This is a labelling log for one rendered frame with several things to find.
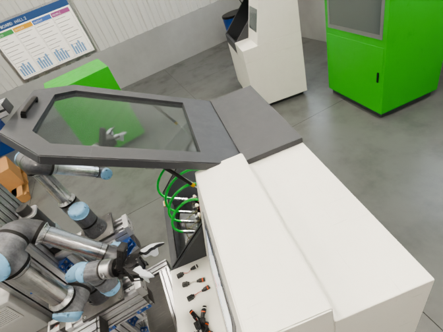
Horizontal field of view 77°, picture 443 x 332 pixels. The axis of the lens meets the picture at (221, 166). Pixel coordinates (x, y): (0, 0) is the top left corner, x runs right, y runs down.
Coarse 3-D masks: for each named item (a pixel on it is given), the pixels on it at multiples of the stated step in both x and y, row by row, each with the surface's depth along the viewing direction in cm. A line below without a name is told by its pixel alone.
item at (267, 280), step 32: (224, 160) 120; (224, 192) 105; (256, 192) 100; (224, 224) 93; (256, 224) 90; (224, 256) 84; (256, 256) 81; (288, 256) 78; (256, 288) 74; (288, 288) 72; (320, 288) 70; (256, 320) 68; (288, 320) 66; (320, 320) 67
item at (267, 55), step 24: (240, 0) 460; (264, 0) 353; (288, 0) 358; (240, 24) 482; (264, 24) 370; (288, 24) 376; (240, 48) 399; (264, 48) 389; (288, 48) 395; (240, 72) 478; (264, 72) 410; (288, 72) 416; (264, 96) 433; (288, 96) 440
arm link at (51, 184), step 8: (16, 160) 156; (32, 176) 161; (40, 176) 164; (48, 176) 167; (48, 184) 168; (56, 184) 171; (56, 192) 172; (64, 192) 176; (64, 200) 177; (72, 200) 179; (64, 208) 179
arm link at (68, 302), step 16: (0, 240) 101; (16, 240) 104; (0, 256) 98; (16, 256) 103; (0, 272) 98; (16, 272) 103; (32, 272) 109; (32, 288) 111; (48, 288) 115; (64, 288) 122; (80, 288) 130; (64, 304) 121; (80, 304) 127; (64, 320) 125
